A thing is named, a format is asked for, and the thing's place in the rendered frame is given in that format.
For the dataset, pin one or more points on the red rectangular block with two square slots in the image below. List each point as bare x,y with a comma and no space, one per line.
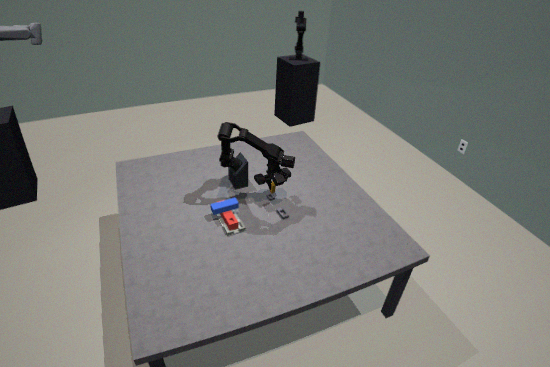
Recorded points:
230,220

